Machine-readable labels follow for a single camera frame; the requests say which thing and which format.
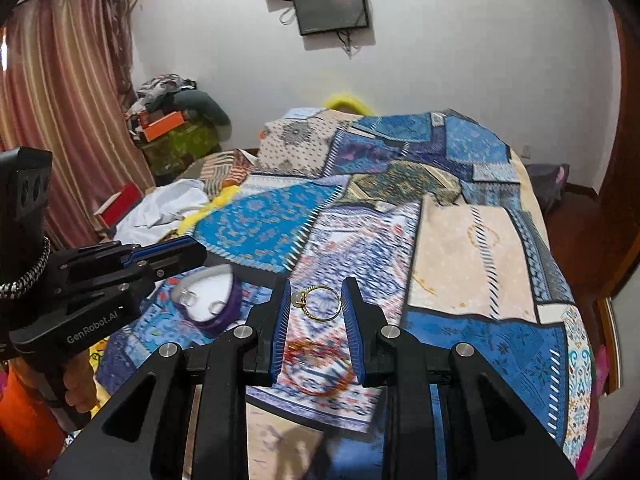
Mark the yellow cloth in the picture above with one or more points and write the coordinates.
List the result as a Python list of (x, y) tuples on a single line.
[(212, 205)]

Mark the red beaded bangle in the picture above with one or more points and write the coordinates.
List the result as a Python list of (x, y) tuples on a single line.
[(320, 365)]

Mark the grey basket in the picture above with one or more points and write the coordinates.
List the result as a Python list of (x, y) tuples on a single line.
[(550, 185)]

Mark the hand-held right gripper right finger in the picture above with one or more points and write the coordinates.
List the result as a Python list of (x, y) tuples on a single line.
[(352, 332)]

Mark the green patterned chest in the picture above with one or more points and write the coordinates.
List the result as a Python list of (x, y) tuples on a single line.
[(180, 147)]

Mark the orange patterned cloth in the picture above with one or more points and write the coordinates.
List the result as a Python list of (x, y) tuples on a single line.
[(227, 172)]

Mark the red box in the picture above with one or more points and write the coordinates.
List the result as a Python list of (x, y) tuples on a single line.
[(120, 205)]

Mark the white cloth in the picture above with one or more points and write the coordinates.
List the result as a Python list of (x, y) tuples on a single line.
[(155, 210)]

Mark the patchwork printed blanket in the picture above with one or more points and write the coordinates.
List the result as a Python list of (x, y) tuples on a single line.
[(465, 260)]

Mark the person's left hand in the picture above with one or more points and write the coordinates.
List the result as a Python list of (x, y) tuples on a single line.
[(80, 380)]

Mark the small black wall monitor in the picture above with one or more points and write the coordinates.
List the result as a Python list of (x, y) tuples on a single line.
[(331, 7)]

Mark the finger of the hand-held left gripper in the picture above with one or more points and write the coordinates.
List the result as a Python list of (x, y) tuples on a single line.
[(175, 262), (160, 247)]

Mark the striped pink curtain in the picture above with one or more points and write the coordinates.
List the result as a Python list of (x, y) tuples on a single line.
[(60, 85)]

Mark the pile of clothes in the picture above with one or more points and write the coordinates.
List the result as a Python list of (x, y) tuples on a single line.
[(170, 92)]

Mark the person's left forearm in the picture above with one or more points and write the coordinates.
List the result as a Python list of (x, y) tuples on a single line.
[(25, 425)]

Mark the yellow fluffy object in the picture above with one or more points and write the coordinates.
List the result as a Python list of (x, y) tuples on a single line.
[(347, 102)]

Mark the pink object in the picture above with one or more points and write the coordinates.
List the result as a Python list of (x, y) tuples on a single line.
[(601, 370)]

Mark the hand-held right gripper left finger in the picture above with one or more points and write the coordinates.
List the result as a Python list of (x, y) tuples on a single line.
[(280, 332)]

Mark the purple heart-shaped jewelry box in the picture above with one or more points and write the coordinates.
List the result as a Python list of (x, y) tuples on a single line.
[(207, 295)]

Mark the orange box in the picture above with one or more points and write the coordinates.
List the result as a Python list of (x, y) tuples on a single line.
[(162, 126)]

